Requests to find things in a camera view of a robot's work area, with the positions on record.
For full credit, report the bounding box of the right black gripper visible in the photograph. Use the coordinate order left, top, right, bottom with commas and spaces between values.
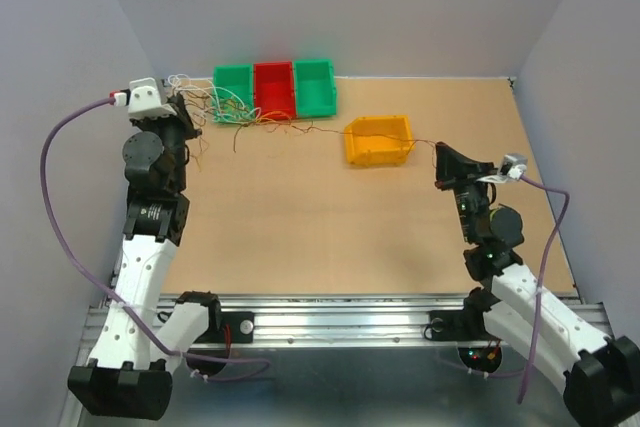
435, 140, 499, 242

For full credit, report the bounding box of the wire bundle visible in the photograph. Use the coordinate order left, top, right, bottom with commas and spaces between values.
167, 74, 316, 171

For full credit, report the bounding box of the brown thin wire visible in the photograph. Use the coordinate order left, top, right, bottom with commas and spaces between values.
299, 124, 441, 168

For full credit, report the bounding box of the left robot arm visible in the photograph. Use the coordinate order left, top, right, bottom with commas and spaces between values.
68, 95, 223, 420

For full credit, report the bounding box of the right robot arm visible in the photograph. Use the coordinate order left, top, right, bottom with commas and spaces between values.
423, 142, 639, 426

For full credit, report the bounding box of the left green bin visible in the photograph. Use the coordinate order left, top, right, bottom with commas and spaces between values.
212, 64, 256, 124

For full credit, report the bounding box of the green bin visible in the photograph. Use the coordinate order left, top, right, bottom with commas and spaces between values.
212, 64, 256, 124
293, 59, 337, 118

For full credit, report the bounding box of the yellow bin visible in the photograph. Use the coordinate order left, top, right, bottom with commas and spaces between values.
343, 115, 414, 167

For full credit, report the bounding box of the red bin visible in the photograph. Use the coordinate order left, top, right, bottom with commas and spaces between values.
253, 62, 296, 120

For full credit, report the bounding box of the right green bin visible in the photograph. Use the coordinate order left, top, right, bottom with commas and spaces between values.
293, 59, 337, 118

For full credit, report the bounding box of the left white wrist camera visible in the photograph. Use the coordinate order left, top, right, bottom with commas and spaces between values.
110, 77, 175, 121

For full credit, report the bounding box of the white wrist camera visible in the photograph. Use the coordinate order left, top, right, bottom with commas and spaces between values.
110, 77, 175, 121
478, 153, 528, 184

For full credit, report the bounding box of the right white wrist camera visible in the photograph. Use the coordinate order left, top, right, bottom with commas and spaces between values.
478, 153, 528, 184

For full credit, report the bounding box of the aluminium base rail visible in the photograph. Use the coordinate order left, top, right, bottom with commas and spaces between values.
84, 294, 609, 348

